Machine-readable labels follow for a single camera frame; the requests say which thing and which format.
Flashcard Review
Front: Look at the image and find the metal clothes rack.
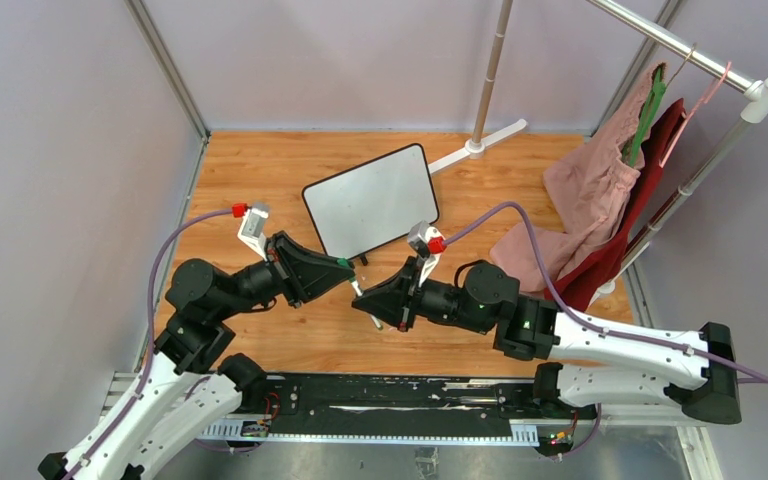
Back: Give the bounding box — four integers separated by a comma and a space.
428, 1, 768, 273

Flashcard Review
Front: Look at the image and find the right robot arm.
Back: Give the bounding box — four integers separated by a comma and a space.
352, 257, 742, 425

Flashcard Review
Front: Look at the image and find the pink garment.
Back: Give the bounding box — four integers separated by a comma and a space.
488, 62, 668, 293

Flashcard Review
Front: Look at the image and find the pink clothes hanger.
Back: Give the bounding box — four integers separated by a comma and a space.
658, 61, 732, 168

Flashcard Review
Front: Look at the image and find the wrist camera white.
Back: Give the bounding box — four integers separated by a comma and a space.
407, 221, 446, 286
231, 202, 270, 260

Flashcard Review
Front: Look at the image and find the whiteboard marker white body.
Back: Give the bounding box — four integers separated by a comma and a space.
350, 278, 383, 331

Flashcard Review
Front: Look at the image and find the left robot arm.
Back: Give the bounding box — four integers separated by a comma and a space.
38, 232, 354, 479

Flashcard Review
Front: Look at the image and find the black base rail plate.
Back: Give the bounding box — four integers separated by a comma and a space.
100, 370, 697, 458

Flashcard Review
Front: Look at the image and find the dark red garment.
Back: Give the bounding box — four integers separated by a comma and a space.
554, 98, 686, 310

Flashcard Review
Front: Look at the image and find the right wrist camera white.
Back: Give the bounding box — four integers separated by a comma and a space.
407, 221, 446, 286

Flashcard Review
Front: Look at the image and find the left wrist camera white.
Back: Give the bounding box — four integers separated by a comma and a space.
231, 202, 270, 260

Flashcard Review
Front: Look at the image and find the small whiteboard black frame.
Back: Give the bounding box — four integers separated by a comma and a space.
301, 143, 440, 259

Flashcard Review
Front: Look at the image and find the green clothes hanger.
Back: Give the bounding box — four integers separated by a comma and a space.
622, 63, 667, 167

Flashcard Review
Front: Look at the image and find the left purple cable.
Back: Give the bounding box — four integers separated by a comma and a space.
59, 207, 240, 480

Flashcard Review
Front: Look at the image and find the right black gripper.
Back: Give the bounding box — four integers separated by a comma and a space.
355, 255, 492, 335

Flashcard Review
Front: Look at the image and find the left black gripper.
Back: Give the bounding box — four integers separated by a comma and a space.
211, 228, 352, 320

